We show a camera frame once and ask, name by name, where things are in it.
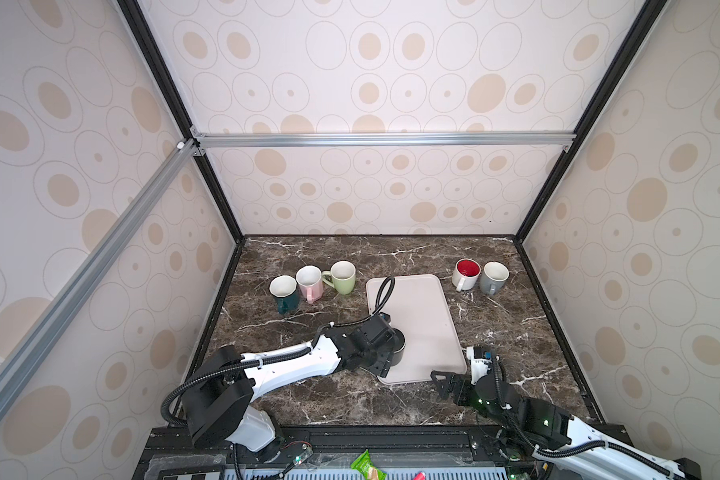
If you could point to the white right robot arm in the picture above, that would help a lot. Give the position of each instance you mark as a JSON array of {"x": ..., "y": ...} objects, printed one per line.
[{"x": 548, "y": 433}]

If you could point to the white mug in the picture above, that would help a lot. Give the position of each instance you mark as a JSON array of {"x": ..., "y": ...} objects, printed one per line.
[{"x": 465, "y": 275}]

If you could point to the black corner frame post right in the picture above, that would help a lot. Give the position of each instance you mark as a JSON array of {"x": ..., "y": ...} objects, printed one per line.
[{"x": 624, "y": 56}]

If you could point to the aluminium rail back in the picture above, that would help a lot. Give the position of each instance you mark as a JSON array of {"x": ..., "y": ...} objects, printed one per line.
[{"x": 204, "y": 141}]

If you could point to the aluminium rail left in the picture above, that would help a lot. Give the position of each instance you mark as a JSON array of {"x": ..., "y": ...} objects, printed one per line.
[{"x": 35, "y": 346}]

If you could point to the beige plastic tray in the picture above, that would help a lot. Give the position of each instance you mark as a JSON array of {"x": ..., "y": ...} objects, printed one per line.
[{"x": 418, "y": 308}]

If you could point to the light green mug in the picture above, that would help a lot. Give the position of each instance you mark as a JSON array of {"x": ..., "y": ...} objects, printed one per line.
[{"x": 341, "y": 277}]

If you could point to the green snack packet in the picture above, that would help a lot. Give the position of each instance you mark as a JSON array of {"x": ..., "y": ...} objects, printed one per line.
[{"x": 364, "y": 465}]

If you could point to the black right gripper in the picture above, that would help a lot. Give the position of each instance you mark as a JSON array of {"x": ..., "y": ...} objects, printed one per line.
[{"x": 461, "y": 383}]

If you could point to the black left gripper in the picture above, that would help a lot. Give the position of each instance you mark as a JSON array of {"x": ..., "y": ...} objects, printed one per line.
[{"x": 381, "y": 367}]

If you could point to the aluminium rail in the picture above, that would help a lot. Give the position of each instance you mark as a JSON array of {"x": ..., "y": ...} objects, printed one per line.
[
  {"x": 204, "y": 141},
  {"x": 35, "y": 346}
]

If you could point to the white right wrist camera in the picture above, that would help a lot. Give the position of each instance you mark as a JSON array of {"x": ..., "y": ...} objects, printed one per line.
[{"x": 481, "y": 362}]

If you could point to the dark green faceted mug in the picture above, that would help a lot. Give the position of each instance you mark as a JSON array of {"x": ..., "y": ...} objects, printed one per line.
[{"x": 285, "y": 292}]

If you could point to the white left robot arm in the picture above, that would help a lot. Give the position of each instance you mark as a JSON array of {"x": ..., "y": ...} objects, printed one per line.
[{"x": 214, "y": 404}]

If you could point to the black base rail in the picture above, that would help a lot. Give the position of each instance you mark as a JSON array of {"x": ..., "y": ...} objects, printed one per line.
[{"x": 426, "y": 447}]

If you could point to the grey mug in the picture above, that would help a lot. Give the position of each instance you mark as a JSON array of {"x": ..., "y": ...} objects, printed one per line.
[{"x": 494, "y": 276}]

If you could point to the pink faceted mug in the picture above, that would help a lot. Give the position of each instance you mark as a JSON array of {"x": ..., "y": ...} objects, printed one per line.
[{"x": 310, "y": 281}]

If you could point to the black corner frame post left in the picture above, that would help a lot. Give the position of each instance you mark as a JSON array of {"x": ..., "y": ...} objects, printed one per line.
[{"x": 137, "y": 24}]

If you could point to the black mug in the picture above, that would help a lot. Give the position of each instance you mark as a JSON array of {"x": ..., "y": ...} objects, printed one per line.
[{"x": 398, "y": 347}]

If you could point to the black corner frame post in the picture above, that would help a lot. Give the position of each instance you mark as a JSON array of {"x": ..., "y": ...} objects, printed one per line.
[
  {"x": 624, "y": 56},
  {"x": 137, "y": 24}
]

